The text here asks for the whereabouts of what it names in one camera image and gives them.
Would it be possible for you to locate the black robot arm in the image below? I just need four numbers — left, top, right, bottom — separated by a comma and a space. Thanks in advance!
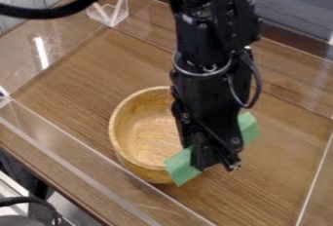
0, 0, 263, 171

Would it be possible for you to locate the light wooden bowl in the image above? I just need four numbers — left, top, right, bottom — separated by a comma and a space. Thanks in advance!
109, 86, 184, 184

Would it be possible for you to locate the green rectangular block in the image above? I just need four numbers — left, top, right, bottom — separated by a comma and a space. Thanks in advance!
166, 112, 260, 186

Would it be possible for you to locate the black cable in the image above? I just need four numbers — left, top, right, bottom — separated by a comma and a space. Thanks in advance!
0, 196, 67, 226

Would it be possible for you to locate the clear acrylic corner bracket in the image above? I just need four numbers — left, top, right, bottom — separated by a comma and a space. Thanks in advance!
86, 0, 129, 27

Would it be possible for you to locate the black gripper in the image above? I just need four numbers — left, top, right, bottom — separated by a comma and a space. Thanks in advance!
170, 52, 263, 172

